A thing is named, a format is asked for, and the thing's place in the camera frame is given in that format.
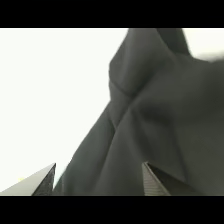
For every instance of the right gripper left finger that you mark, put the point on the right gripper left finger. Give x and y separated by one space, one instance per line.
40 183

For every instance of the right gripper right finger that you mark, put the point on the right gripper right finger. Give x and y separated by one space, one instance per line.
156 185

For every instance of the black garment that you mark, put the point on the black garment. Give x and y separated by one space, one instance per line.
156 110

